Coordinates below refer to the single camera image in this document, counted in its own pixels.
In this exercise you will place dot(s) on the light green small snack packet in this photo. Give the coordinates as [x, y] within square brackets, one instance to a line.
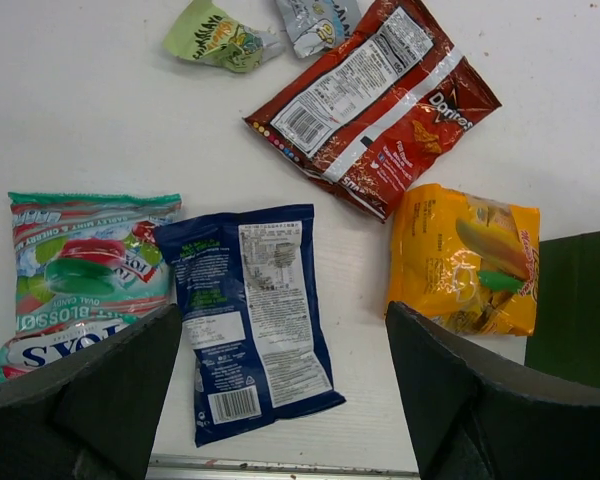
[205, 34]

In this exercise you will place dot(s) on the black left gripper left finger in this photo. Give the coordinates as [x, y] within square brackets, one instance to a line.
[93, 414]

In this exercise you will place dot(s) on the yellow mango candy bag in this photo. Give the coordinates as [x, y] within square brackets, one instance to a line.
[469, 264]

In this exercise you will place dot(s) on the grey small snack packet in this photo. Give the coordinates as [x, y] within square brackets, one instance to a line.
[317, 26]

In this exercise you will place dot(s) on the red Doritos chip bag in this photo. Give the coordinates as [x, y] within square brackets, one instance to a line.
[369, 117]

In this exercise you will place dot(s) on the aluminium table edge rail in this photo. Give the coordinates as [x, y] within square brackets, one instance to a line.
[188, 467]

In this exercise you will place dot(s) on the green paper bag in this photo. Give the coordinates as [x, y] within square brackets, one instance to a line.
[566, 339]

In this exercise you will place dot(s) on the green Fox's candy bag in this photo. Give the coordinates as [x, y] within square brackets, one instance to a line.
[87, 267]

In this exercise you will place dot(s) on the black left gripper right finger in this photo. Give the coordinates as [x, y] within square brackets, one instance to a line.
[473, 414]

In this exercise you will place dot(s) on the dark blue snack bag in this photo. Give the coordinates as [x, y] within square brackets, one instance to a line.
[246, 287]

